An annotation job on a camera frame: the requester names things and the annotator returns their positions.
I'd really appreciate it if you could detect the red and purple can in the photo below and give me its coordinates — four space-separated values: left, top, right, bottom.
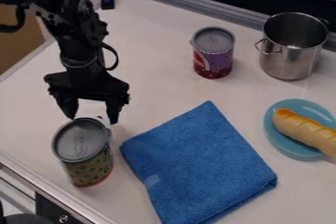
189 26 237 80

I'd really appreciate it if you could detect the blue cloth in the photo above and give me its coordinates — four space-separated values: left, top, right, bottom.
118 99 279 224

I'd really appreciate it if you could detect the blue plate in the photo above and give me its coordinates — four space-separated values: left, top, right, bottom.
262 98 336 162

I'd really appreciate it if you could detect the silver pot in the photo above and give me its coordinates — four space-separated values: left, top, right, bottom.
252 11 331 82

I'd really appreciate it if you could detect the green dotted can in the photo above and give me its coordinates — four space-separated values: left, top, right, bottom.
49 117 116 188

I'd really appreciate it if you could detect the toy bread loaf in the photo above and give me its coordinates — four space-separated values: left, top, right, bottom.
271 107 336 156

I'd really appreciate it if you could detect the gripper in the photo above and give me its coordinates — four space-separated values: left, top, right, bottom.
43 58 132 125

